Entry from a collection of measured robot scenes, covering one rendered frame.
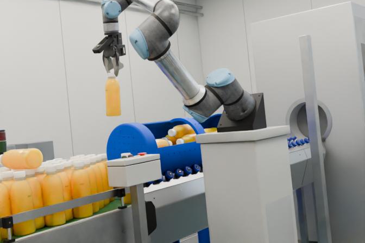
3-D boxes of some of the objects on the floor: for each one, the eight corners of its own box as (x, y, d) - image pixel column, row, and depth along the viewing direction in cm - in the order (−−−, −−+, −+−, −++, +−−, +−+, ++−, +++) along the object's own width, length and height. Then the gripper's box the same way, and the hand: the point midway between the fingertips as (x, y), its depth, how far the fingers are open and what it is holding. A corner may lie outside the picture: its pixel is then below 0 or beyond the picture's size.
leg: (311, 257, 383) (303, 180, 384) (308, 260, 379) (300, 181, 380) (304, 256, 387) (296, 180, 388) (301, 259, 382) (294, 181, 383)
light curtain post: (337, 288, 316) (310, 34, 319) (333, 291, 311) (307, 34, 315) (327, 286, 320) (302, 36, 323) (324, 289, 315) (298, 36, 318)
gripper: (127, 31, 229) (131, 75, 232) (110, 32, 236) (114, 75, 238) (114, 31, 222) (118, 77, 225) (97, 33, 229) (101, 77, 232)
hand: (112, 74), depth 229 cm, fingers closed on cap, 4 cm apart
